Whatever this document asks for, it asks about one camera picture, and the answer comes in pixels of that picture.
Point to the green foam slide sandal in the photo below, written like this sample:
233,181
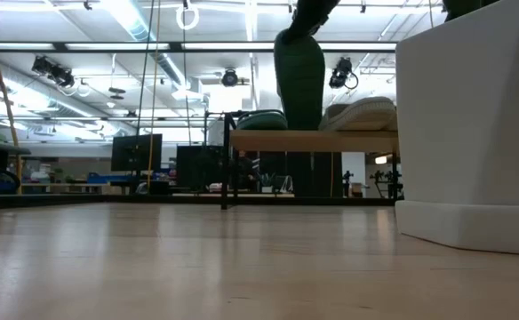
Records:
261,121
299,84

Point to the black overhead camera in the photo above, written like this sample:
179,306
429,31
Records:
341,71

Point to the black horizontal rig bar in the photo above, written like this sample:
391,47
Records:
108,46

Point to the black computer monitor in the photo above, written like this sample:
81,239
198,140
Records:
135,153

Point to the grey foam slide sandal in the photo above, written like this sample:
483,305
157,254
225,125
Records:
366,115

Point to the white plant pot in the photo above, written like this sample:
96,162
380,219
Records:
468,133

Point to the black partition panel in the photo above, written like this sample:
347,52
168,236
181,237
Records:
317,178

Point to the large dark monitor panel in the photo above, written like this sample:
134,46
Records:
199,169

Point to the black background robot stand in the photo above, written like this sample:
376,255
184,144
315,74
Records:
386,182

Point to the wooden stick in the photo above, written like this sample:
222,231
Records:
8,111

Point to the person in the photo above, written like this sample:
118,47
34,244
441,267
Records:
247,171

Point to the wooden shelf with black frame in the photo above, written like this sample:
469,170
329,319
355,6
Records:
313,141

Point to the round black ceiling lamp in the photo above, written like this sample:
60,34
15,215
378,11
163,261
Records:
229,77

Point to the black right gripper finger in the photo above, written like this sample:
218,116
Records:
310,18

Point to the black ceiling camera cluster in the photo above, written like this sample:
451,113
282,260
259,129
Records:
55,73

